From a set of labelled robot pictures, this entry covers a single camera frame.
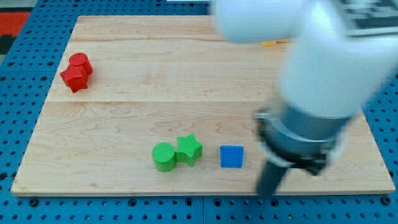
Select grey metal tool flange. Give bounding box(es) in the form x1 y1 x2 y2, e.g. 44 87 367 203
254 101 351 175

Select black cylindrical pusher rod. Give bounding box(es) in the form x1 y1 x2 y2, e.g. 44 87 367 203
256 161 289 197

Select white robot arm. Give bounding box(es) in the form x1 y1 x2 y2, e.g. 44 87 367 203
212 0 397 198

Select blue cube block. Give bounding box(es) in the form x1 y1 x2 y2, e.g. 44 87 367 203
220 145 244 168

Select green star block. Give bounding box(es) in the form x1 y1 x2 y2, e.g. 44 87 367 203
175 133 203 167

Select yellow block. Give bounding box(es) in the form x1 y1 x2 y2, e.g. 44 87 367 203
262 39 290 47

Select green cylinder block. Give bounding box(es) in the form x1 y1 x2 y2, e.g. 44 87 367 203
152 142 177 172

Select wooden board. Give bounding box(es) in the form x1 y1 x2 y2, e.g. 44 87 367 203
10 15 396 197

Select red star block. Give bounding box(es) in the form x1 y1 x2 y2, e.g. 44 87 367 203
60 65 89 93

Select red cylinder block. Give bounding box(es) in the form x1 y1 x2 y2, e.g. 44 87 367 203
69 52 93 75

